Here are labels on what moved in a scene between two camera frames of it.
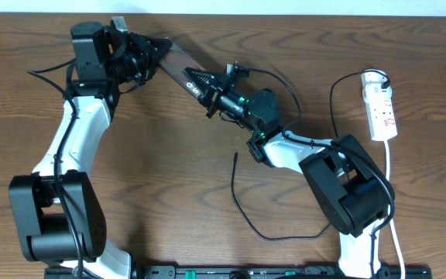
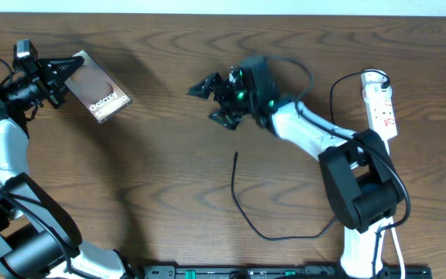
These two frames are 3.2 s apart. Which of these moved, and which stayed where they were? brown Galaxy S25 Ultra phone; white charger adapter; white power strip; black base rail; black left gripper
Moved: brown Galaxy S25 Ultra phone; black left gripper
Stayed: black base rail; white charger adapter; white power strip
